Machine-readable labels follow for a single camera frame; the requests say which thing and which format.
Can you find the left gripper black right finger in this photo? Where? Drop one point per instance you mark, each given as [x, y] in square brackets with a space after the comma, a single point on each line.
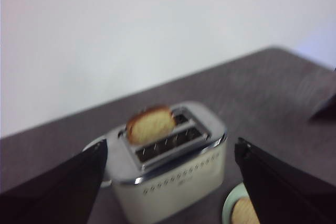
[283, 190]

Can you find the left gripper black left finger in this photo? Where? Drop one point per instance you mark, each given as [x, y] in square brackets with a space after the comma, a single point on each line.
[52, 195]

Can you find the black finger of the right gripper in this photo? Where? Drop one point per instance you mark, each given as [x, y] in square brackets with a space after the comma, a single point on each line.
[328, 111]

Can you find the brown toasted bread slice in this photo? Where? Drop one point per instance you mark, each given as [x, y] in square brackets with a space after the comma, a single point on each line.
[149, 129]
[242, 213]

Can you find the pale green round plate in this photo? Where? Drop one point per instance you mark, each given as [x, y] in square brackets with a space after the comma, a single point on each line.
[228, 205]

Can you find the cream two-slot toaster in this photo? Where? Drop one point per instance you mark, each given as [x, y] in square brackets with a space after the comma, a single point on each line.
[170, 195]

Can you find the white rounded object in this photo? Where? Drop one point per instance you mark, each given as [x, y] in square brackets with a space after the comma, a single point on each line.
[92, 145]

